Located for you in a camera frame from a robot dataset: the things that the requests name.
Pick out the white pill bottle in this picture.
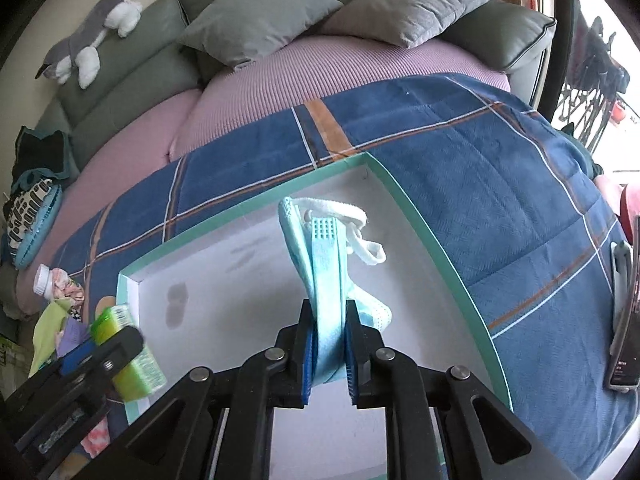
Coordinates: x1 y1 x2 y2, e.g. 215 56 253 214
32 263 54 301

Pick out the green tissue pack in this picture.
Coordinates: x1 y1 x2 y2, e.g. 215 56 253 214
90 306 167 402

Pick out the grey throw pillow flat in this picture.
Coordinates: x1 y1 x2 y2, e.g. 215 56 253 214
319 0 491 49

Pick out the blue plaid blanket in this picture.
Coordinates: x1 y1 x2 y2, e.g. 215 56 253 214
53 74 639 478

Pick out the pink sofa seat cover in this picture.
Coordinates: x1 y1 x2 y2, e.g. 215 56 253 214
15 36 511 314

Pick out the teal shallow cardboard tray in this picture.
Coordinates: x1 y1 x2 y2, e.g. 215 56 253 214
116 154 511 479

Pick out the grey white plush dog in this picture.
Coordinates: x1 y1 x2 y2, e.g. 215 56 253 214
35 0 143 90

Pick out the pink round stool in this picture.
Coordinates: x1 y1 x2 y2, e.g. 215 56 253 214
620 184 640 244

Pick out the black white patterned cushion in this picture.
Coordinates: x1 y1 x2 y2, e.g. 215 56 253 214
6 179 63 270

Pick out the purple baby wipes pack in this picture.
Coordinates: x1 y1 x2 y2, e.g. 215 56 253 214
54 318 90 358

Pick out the blue face mask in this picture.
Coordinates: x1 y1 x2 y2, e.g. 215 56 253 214
278 197 393 386

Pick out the pink floral scrunchie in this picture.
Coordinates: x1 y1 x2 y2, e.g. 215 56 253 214
51 268 85 322

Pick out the grey throw pillow upright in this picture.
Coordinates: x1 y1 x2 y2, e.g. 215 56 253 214
178 0 343 70

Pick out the grey sofa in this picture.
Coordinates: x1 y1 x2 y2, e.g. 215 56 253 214
0 0 558 311

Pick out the black smartphone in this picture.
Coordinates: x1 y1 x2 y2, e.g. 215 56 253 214
605 242 639 393

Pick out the green cloth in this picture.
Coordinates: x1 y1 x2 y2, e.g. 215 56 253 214
29 298 70 377

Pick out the tan makeup sponge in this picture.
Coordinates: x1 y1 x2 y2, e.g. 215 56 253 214
96 296 116 318

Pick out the grey sofa armrest cushion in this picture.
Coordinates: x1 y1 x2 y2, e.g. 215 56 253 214
438 0 556 74

